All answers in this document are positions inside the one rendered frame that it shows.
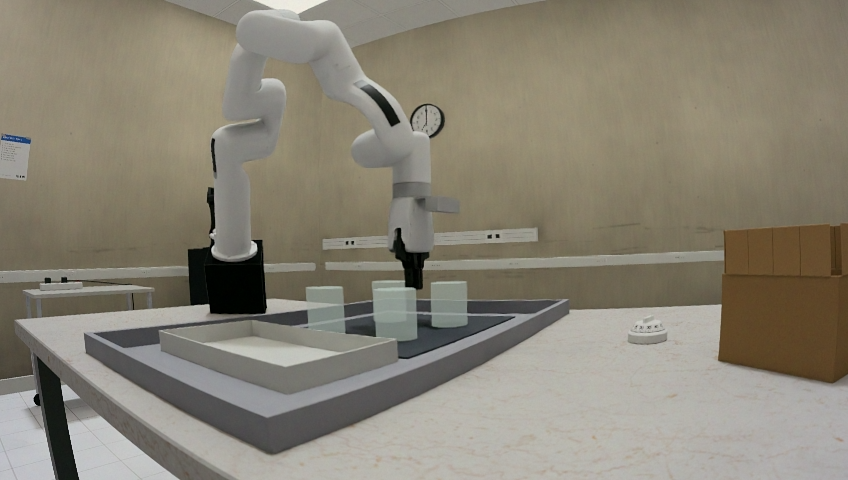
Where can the brown cardboard box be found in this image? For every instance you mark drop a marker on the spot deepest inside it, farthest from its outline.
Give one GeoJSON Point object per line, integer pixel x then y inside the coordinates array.
{"type": "Point", "coordinates": [784, 301]}

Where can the white kitchen timer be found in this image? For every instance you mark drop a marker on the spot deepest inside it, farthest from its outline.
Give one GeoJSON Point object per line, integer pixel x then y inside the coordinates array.
{"type": "Point", "coordinates": [649, 331]}

